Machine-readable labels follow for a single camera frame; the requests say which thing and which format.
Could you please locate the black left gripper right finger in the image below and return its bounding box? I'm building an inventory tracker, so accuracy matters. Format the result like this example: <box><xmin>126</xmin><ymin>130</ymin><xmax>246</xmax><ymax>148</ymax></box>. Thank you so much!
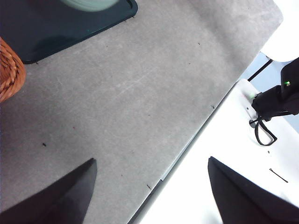
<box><xmin>207</xmin><ymin>156</ymin><xmax>299</xmax><ymax>224</ymax></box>

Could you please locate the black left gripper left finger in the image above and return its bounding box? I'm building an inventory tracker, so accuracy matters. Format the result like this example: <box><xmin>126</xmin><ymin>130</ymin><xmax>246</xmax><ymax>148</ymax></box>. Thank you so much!
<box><xmin>0</xmin><ymin>158</ymin><xmax>98</xmax><ymax>224</ymax></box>

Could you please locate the teal ribbed bowl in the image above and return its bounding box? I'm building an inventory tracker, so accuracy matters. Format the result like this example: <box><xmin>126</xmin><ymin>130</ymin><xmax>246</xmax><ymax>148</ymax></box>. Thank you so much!
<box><xmin>59</xmin><ymin>0</ymin><xmax>120</xmax><ymax>12</ymax></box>

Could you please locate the brown wicker basket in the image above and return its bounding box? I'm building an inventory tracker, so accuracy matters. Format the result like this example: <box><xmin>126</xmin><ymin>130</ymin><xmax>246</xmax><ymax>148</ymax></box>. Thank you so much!
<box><xmin>0</xmin><ymin>37</ymin><xmax>26</xmax><ymax>104</ymax></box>

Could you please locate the black rectangular tray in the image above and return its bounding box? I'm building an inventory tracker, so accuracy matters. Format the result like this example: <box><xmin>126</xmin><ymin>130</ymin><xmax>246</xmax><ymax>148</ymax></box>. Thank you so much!
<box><xmin>0</xmin><ymin>0</ymin><xmax>139</xmax><ymax>65</ymax></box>

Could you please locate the thin black looped cable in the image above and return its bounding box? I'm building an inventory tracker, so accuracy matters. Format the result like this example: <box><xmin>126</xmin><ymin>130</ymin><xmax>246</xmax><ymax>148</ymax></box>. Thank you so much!
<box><xmin>249</xmin><ymin>116</ymin><xmax>278</xmax><ymax>146</ymax></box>

